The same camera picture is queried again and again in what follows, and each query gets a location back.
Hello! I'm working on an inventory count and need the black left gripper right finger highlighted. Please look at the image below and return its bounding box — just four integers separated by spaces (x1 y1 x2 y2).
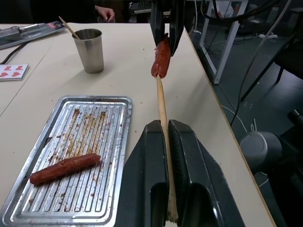
167 119 247 227

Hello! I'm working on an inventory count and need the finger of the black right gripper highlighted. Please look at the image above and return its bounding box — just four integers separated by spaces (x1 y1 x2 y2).
151 0 166 49
169 0 186 57

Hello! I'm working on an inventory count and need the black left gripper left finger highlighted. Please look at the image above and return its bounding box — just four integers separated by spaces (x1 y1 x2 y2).
116 119 170 227

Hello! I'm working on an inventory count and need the red sausage with torn skin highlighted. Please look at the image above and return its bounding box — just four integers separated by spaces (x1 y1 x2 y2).
151 35 172 79

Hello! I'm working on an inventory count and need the wooden skewer with frayed end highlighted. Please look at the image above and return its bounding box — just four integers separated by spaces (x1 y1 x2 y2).
156 75 179 223

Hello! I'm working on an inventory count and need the stainless steel cup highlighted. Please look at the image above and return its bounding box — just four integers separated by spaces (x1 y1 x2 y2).
71 28 105 74

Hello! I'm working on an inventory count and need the ribbed metal baking tray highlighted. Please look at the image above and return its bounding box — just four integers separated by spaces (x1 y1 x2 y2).
0 95 133 226

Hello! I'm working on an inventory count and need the smooth red sausage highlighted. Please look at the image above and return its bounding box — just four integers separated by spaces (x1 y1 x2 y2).
29 153 101 186

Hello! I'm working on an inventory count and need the thin wooden skewer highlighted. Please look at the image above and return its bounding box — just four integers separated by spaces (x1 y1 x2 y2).
58 16 80 40

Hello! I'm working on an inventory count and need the person's bare hand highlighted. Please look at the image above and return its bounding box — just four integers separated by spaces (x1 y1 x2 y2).
94 5 116 24

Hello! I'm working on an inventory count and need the grey robot body joint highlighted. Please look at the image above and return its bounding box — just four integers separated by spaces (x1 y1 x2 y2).
240 131 283 175

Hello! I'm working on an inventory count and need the white power strip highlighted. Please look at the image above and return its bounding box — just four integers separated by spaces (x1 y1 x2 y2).
258 33 279 40

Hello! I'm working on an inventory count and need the black chair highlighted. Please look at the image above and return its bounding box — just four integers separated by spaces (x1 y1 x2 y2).
240 23 303 103

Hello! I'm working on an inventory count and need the white card with red hearts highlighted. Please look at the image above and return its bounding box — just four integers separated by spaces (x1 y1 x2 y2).
0 64 30 82

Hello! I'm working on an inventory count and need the white metal frame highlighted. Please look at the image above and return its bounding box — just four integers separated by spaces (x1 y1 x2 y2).
198 0 249 85

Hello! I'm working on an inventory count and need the thick white cable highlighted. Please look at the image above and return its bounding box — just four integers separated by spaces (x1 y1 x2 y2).
238 0 293 101

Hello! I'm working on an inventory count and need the black cable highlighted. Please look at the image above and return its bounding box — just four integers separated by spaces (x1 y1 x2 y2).
0 43 27 65

